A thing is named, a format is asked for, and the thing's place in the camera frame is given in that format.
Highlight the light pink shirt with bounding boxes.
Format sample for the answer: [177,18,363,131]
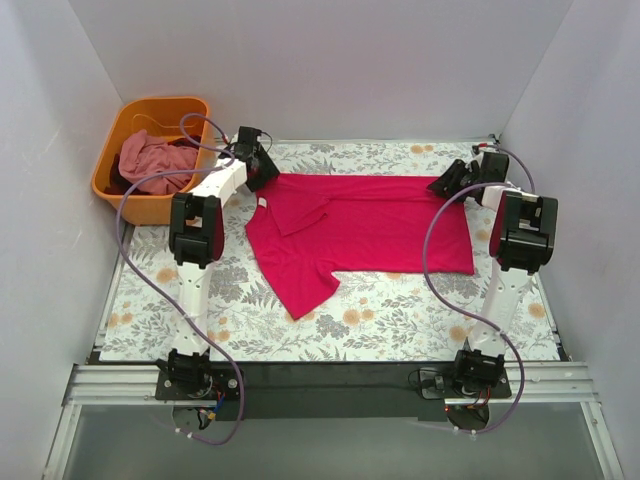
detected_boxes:
[118,129,201,197]

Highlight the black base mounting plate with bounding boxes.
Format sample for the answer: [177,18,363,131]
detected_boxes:
[155,357,511,421]

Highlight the magenta t shirt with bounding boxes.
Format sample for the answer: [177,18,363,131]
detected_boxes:
[246,173,475,319]

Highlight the aluminium frame rail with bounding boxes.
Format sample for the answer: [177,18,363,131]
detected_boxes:
[43,361,624,479]

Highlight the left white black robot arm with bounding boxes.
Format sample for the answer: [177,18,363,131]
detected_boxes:
[158,126,279,400]

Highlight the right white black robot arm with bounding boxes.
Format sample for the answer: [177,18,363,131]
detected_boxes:
[422,143,559,398]

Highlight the floral patterned table mat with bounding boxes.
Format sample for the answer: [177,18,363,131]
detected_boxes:
[99,140,559,362]

